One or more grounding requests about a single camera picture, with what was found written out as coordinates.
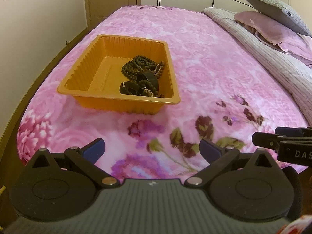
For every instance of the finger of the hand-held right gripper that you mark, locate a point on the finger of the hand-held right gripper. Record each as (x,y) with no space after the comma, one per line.
(290,131)
(264,140)

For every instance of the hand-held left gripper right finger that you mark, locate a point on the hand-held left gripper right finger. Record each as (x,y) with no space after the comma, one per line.
(209,150)

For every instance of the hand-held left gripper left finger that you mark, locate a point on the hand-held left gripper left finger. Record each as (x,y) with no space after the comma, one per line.
(93,151)

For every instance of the black wristwatch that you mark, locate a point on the black wristwatch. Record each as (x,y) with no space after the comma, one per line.
(129,89)

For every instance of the orange plastic tray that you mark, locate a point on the orange plastic tray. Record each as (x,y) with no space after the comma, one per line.
(97,78)

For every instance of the grey striped quilt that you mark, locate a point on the grey striped quilt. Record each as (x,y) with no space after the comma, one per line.
(280,61)

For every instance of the red white patterned clothing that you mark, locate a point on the red white patterned clothing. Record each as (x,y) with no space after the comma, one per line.
(296,226)

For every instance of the pink floral blanket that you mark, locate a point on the pink floral blanket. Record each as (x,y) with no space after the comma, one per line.
(195,53)

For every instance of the pink pillow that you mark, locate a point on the pink pillow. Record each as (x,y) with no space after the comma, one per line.
(268,26)

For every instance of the metal door stopper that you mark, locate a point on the metal door stopper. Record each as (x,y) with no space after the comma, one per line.
(67,43)

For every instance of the grey pillow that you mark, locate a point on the grey pillow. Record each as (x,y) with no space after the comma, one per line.
(275,8)

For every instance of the wooden door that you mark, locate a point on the wooden door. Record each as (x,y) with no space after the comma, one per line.
(112,0)

